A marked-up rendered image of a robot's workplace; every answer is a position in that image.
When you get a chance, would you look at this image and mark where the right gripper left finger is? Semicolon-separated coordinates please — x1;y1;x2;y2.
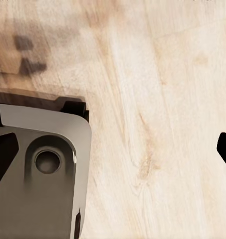
0;132;19;181

